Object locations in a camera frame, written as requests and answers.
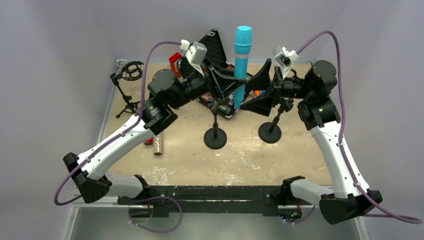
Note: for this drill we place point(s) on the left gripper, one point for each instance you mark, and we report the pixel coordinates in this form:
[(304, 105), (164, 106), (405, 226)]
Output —
[(208, 81)]

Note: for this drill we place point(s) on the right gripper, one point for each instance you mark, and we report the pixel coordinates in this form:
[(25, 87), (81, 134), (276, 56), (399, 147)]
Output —
[(276, 84)]

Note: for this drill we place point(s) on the black round-base mic stand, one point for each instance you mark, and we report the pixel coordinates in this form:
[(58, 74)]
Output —
[(215, 138)]

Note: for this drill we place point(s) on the blue microphone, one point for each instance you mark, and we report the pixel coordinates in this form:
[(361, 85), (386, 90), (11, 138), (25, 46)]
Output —
[(243, 40)]

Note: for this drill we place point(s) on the silver glitter microphone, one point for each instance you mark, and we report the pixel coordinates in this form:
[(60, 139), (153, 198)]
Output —
[(158, 144)]

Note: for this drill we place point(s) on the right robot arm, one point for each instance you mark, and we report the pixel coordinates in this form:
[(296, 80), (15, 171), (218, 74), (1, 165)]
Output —
[(350, 196)]

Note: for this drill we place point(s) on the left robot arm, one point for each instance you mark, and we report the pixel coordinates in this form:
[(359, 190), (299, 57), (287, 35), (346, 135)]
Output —
[(90, 169)]

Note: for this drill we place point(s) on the black poker chip case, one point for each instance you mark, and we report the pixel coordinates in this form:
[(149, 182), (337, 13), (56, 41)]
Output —
[(217, 57)]

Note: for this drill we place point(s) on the red toy block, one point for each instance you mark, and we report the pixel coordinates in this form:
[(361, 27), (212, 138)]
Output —
[(174, 64)]

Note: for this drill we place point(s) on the red microphone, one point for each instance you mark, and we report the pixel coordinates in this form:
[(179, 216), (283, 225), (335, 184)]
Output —
[(148, 142)]

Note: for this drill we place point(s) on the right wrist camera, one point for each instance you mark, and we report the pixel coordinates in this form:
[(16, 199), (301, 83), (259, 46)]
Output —
[(285, 59)]

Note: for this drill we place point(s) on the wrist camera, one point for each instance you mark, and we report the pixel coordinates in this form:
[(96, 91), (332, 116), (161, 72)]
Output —
[(285, 59), (194, 53)]

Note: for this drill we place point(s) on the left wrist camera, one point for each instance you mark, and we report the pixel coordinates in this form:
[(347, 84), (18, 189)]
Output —
[(194, 53)]

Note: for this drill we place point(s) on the tripod stand with shock mount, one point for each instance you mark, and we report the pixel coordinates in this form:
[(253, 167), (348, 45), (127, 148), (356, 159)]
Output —
[(125, 80)]

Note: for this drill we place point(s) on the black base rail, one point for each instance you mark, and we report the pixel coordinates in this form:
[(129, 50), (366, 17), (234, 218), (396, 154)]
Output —
[(267, 200)]

